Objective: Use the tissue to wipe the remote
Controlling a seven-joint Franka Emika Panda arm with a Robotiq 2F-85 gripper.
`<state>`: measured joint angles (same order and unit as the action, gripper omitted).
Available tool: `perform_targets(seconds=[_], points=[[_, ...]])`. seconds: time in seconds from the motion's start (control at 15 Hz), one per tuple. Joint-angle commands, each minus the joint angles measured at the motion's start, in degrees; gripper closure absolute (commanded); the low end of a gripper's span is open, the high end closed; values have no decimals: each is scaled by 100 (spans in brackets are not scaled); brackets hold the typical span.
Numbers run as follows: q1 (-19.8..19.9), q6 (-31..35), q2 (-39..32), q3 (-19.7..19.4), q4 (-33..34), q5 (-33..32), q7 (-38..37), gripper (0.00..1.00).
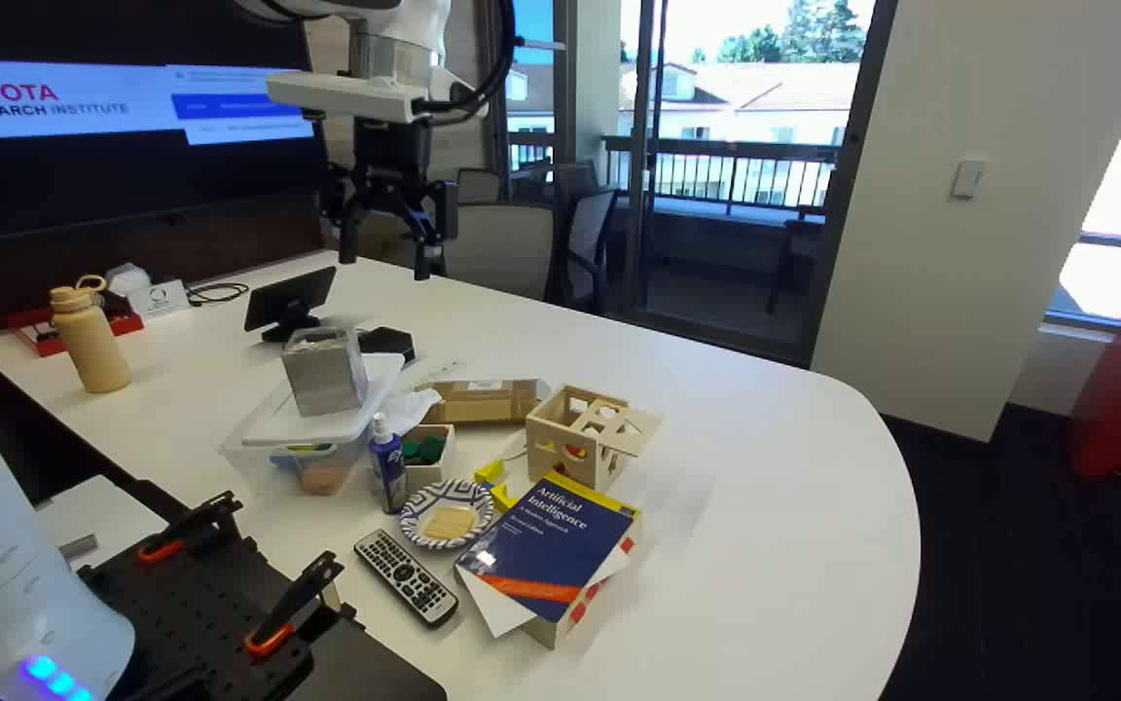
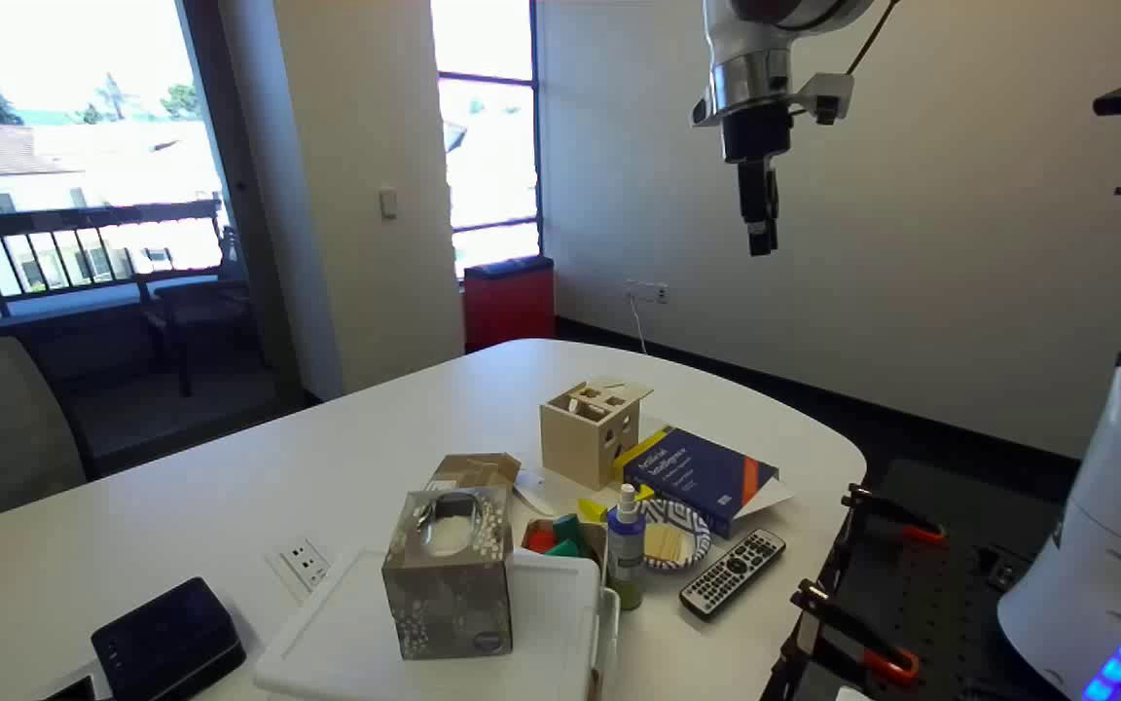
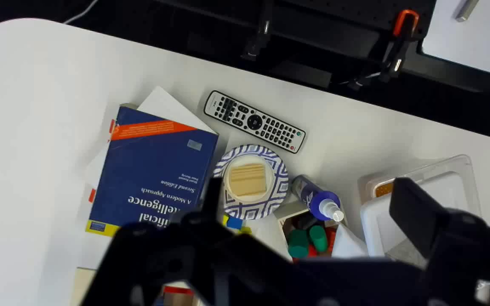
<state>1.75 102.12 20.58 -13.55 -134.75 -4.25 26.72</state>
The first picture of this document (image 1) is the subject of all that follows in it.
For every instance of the wooden shape sorter cube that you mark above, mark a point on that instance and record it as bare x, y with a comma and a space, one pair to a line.
586, 434

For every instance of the black orange clamp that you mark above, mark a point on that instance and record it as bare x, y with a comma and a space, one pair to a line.
217, 515
282, 622

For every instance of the office chair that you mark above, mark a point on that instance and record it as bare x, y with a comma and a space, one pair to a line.
549, 249

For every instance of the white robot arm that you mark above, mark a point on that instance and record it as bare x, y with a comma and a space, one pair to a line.
59, 640

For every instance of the black remote control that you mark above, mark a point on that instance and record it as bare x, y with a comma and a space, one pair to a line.
407, 579

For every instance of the black tablet device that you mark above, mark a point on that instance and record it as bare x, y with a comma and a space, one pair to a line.
287, 304

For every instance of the wall television screen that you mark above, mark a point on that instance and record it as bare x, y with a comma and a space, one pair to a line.
146, 108

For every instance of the beige water bottle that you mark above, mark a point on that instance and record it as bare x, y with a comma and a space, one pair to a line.
89, 336

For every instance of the black orange clamp far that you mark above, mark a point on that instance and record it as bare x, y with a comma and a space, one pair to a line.
217, 515

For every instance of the black mounting board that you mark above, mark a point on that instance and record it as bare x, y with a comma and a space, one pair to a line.
195, 610

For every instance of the small sanitizer bottle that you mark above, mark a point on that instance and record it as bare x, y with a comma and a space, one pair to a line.
388, 465

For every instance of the balcony chair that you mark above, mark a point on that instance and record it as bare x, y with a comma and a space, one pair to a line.
795, 256

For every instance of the wall light switch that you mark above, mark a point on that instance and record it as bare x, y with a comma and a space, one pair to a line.
968, 177

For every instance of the grey tissue box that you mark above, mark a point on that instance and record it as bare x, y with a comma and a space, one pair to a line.
325, 373

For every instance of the black orange clamp near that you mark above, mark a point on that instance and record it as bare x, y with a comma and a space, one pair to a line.
282, 622

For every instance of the blue book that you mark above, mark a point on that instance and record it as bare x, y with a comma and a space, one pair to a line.
545, 558

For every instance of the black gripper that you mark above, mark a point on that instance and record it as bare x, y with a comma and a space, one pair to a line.
388, 160

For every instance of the container with green blocks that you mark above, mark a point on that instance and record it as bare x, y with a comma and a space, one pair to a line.
426, 453

